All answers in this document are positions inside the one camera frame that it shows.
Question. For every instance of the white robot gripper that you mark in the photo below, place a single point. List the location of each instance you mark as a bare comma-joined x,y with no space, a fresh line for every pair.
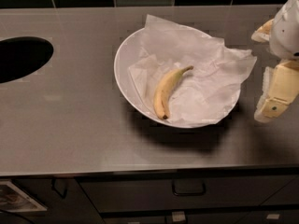
286,32

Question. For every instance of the yellow banana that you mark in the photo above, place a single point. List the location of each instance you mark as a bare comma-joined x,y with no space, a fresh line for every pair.
164,90

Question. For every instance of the white bowl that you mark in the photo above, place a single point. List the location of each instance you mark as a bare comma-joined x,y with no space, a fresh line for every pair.
124,66

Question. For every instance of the white crumpled paper sheet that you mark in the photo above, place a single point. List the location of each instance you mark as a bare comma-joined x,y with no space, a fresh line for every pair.
187,46

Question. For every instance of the small white label sticker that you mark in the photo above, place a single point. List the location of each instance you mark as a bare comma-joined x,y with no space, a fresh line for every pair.
273,216

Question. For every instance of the grey drawer front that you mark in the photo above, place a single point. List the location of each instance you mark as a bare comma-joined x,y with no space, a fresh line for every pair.
149,195

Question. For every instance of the dark round sink opening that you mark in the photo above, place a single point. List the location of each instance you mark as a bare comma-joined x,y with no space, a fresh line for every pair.
21,56

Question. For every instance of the picture card on cabinet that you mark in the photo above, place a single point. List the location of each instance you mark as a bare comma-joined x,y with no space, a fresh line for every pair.
15,200

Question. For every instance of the black drawer handle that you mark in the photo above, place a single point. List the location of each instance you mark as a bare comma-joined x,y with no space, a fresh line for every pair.
187,188

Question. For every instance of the black cabinet door handle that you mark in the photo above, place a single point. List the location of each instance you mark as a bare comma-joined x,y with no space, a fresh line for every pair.
59,186

